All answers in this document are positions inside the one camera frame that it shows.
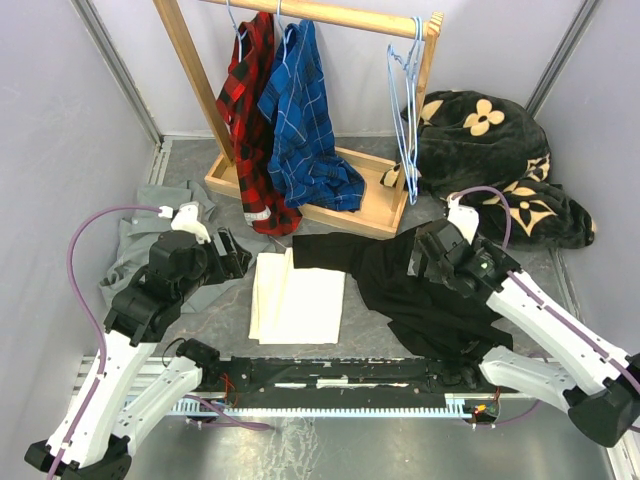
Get black shirt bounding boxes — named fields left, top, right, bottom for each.
left=292, top=229, right=513, bottom=361

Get light blue hangers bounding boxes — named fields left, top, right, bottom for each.
left=387, top=16, right=424, bottom=205

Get wooden clothes rack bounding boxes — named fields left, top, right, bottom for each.
left=156, top=1, right=443, bottom=239

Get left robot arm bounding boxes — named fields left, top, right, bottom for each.
left=24, top=228, right=252, bottom=479

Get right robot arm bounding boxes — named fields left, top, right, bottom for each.
left=408, top=219, right=639, bottom=448

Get grey shirt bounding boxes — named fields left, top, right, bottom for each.
left=97, top=178, right=256, bottom=315

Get blue plaid shirt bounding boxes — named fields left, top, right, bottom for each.
left=258, top=20, right=365, bottom=212

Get red plaid shirt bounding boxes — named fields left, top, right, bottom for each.
left=216, top=12, right=302, bottom=236

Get blue hanger under red shirt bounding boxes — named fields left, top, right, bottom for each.
left=225, top=0, right=247, bottom=62

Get cream folded cloth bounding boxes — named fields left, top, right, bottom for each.
left=248, top=248, right=346, bottom=345

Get black floral blanket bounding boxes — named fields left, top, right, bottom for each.
left=382, top=89, right=599, bottom=251

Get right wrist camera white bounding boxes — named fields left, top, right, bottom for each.
left=446, top=194, right=479, bottom=244

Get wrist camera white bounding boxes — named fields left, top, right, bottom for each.
left=446, top=194, right=479, bottom=244
left=158, top=201, right=211, bottom=245

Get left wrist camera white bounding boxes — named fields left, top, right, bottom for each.
left=158, top=201, right=211, bottom=245

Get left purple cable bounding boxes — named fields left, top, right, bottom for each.
left=44, top=203, right=171, bottom=480

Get purple cable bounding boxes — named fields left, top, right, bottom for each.
left=44, top=203, right=171, bottom=480
left=452, top=185, right=640, bottom=434

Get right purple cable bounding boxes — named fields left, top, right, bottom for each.
left=452, top=185, right=640, bottom=434

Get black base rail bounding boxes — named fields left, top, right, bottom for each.
left=196, top=357, right=494, bottom=411

